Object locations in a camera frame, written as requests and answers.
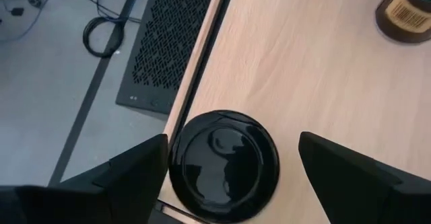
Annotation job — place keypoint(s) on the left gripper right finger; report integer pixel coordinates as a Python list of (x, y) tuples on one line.
[(370, 197)]

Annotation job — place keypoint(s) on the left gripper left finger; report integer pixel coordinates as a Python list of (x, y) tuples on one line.
[(101, 197)]

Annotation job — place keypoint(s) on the black-lid oregano leaves spice jar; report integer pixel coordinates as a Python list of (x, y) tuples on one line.
[(222, 167)]

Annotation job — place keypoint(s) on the yellow-lid crunchy onion jar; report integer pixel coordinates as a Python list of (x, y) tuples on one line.
[(404, 15)]

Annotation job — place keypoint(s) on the wooden shelf with black legs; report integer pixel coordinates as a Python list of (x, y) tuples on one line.
[(303, 66)]

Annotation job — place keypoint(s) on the black power adapter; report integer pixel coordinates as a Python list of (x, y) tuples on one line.
[(17, 11)]

